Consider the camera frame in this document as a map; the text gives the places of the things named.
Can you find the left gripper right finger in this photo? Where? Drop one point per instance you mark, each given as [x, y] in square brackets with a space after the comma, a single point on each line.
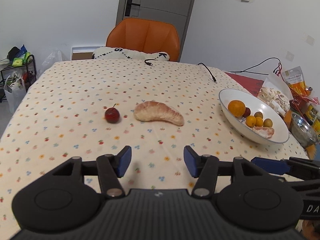
[204, 168]

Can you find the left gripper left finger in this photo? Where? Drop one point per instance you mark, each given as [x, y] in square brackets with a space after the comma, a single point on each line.
[112, 167]

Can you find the red cherry fruit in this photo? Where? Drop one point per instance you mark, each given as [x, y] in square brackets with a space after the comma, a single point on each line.
[247, 112]
[112, 115]

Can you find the short pomelo segment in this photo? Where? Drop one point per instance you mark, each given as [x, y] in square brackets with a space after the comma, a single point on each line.
[265, 132]

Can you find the large orange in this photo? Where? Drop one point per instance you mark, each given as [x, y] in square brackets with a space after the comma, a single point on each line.
[250, 121]
[237, 108]

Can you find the long pomelo segment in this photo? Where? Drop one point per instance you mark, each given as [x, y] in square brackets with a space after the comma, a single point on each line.
[157, 111]

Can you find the small yellow kumquat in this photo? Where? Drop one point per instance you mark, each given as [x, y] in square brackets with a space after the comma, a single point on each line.
[259, 121]

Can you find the brown longan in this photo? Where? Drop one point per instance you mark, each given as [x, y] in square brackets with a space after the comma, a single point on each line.
[268, 123]
[258, 115]

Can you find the person's right hand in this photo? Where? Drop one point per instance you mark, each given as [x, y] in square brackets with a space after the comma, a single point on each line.
[308, 230]

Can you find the floral cream tablecloth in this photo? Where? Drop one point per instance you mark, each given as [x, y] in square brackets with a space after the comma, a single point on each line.
[63, 115]

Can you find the white plate with blue rim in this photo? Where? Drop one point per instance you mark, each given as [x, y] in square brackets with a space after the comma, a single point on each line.
[281, 132]

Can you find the stainless steel bowl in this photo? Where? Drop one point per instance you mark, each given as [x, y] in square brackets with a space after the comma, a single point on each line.
[302, 131]

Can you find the yellow tin can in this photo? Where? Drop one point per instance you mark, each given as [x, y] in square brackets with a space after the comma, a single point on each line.
[312, 117]

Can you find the red table mat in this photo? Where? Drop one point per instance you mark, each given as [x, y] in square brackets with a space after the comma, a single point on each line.
[249, 84]

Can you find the nougat candy bag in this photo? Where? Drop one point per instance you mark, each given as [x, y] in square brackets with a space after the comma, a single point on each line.
[276, 94]

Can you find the white black-stitched cushion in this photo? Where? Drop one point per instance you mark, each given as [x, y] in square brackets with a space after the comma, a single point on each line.
[103, 53]

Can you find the white framed board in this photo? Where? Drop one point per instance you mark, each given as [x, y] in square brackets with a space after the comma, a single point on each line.
[83, 52]

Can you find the orange snack packet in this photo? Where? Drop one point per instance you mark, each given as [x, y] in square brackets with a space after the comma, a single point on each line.
[294, 78]

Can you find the white shopping bag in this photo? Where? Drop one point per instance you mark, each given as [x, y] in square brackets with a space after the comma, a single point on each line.
[15, 91]

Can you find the clear plastic bag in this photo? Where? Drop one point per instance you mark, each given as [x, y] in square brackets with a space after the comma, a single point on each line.
[53, 57]

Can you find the black metal shelf rack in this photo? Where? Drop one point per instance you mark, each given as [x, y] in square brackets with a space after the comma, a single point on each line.
[27, 71]

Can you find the orange leather chair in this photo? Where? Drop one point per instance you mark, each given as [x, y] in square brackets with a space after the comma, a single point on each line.
[145, 36]

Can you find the grey door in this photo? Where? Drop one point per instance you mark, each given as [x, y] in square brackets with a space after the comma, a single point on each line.
[175, 12]

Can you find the black door handle lock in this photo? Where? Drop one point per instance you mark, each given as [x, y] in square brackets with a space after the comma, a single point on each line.
[128, 7]

